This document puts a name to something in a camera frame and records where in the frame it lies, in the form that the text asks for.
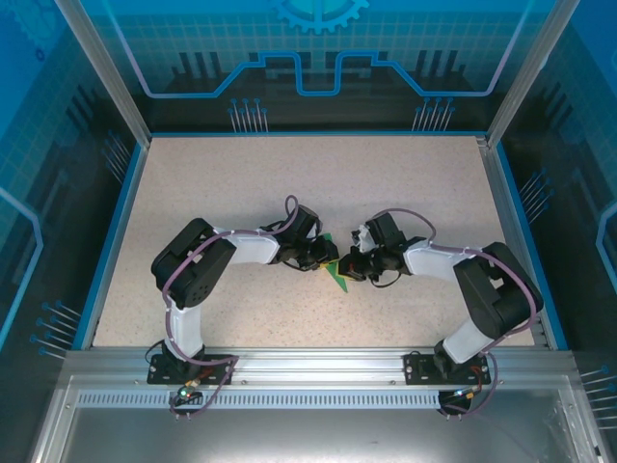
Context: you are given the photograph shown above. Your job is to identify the aluminium side rail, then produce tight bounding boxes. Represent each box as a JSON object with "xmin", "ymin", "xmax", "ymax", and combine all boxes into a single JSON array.
[{"xmin": 474, "ymin": 136, "xmax": 550, "ymax": 349}]

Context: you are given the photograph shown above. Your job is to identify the cable connector with green light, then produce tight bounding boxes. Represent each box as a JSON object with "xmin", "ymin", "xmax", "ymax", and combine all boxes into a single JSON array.
[
  {"xmin": 176, "ymin": 379, "xmax": 202, "ymax": 402},
  {"xmin": 451, "ymin": 384, "xmax": 484, "ymax": 402}
]

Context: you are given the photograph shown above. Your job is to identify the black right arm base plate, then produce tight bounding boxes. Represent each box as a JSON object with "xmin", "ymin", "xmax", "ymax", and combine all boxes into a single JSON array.
[{"xmin": 403, "ymin": 350, "xmax": 493, "ymax": 386}]

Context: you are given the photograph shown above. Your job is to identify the silver metal tray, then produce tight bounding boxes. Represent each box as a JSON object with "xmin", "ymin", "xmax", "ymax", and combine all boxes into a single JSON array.
[{"xmin": 28, "ymin": 375, "xmax": 606, "ymax": 463}]

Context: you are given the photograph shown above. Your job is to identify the blue table edge strip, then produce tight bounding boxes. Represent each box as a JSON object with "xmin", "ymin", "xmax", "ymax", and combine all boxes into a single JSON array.
[
  {"xmin": 148, "ymin": 128, "xmax": 489, "ymax": 138},
  {"xmin": 495, "ymin": 144, "xmax": 571, "ymax": 351},
  {"xmin": 71, "ymin": 142, "xmax": 149, "ymax": 351}
]

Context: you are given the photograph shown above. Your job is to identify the green square paper sheet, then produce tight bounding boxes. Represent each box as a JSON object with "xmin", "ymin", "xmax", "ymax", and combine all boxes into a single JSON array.
[{"xmin": 320, "ymin": 232, "xmax": 351, "ymax": 294}]

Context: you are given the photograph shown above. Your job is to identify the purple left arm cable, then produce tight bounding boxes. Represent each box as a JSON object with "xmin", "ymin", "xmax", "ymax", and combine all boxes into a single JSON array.
[{"xmin": 161, "ymin": 194, "xmax": 300, "ymax": 422}]

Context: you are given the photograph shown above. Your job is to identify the aluminium mounting rail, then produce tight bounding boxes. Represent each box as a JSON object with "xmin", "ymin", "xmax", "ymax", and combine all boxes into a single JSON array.
[{"xmin": 65, "ymin": 347, "xmax": 578, "ymax": 383}]

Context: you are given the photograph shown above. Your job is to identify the slotted grey cable duct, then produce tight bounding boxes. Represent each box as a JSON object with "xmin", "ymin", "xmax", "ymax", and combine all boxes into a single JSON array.
[{"xmin": 76, "ymin": 391, "xmax": 566, "ymax": 410}]

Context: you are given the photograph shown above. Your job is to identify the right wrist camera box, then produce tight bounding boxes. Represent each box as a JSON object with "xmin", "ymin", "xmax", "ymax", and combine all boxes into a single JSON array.
[{"xmin": 350, "ymin": 227, "xmax": 376, "ymax": 253}]

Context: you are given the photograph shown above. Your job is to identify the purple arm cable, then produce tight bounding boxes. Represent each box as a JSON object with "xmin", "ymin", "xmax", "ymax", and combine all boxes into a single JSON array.
[
  {"xmin": 385, "ymin": 206, "xmax": 540, "ymax": 422},
  {"xmin": 161, "ymin": 194, "xmax": 300, "ymax": 422}
]

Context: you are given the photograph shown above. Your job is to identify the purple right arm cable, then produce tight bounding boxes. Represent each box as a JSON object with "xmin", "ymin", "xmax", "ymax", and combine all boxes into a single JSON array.
[{"xmin": 385, "ymin": 206, "xmax": 540, "ymax": 422}]

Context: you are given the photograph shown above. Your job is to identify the aluminium frame post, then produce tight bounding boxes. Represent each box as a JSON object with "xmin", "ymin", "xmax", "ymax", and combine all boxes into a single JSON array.
[
  {"xmin": 485, "ymin": 0, "xmax": 583, "ymax": 150},
  {"xmin": 52, "ymin": 0, "xmax": 154, "ymax": 147}
]

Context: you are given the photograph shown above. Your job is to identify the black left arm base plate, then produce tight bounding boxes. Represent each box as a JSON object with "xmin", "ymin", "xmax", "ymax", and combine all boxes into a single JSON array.
[{"xmin": 147, "ymin": 353, "xmax": 236, "ymax": 386}]

